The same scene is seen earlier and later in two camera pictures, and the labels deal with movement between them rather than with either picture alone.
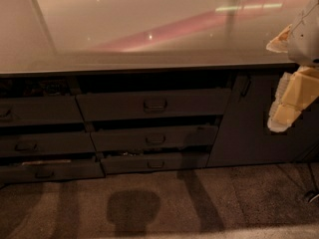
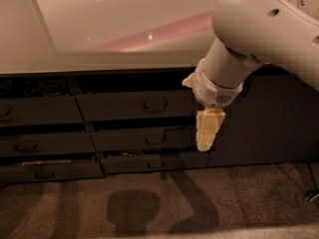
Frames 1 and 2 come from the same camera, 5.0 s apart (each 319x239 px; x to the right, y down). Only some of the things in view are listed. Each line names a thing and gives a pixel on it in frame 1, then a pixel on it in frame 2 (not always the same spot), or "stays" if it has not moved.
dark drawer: [49, 170] stays
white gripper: [306, 40] to [212, 92]
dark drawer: [159, 105] stays
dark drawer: [127, 164] stays
